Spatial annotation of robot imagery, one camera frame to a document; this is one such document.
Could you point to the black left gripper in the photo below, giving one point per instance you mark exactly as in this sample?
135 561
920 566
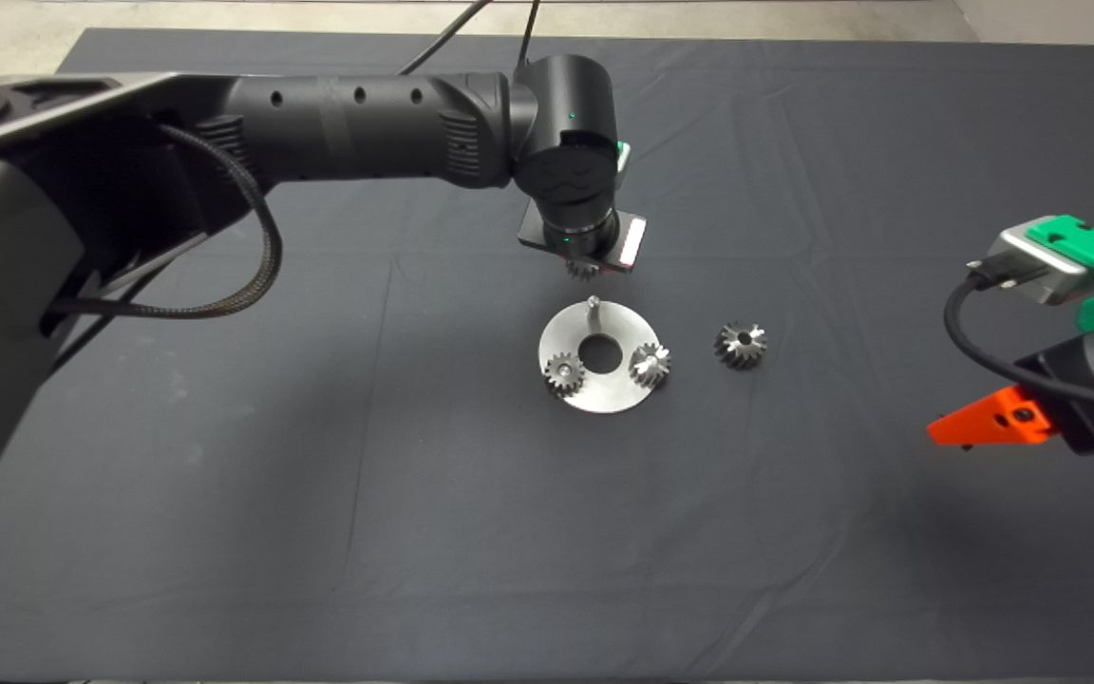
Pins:
631 242

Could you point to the small bright steel gear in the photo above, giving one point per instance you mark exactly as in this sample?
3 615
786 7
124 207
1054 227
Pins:
583 272

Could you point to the larger steel gear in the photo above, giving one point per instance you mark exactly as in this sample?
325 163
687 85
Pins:
732 351

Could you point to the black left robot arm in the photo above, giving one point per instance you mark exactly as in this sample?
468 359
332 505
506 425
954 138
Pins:
367 123

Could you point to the round metal plate with hole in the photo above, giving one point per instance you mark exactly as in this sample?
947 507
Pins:
604 394

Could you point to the dark grey table cloth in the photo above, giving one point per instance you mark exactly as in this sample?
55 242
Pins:
319 475

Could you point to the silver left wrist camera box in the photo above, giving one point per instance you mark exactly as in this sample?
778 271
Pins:
628 163

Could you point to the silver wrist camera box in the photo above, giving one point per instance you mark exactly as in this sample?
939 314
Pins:
628 163
1031 261

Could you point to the green left camera mount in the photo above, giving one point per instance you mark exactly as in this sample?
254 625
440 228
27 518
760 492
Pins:
619 152

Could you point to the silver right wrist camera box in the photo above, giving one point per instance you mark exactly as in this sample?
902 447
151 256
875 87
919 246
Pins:
1031 261

